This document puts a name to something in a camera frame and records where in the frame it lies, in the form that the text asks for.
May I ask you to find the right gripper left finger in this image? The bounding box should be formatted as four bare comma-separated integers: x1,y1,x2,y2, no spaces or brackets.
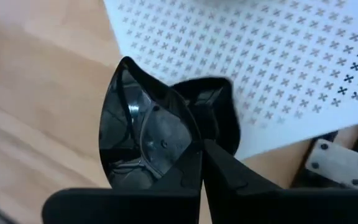
157,143,203,190

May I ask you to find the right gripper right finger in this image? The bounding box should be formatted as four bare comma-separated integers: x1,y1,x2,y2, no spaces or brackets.
203,139,284,191

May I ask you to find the white perforated shelf rack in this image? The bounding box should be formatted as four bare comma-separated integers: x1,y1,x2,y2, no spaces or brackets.
103,0,358,161

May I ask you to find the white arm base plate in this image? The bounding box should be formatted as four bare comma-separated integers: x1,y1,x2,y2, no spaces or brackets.
304,138,358,191

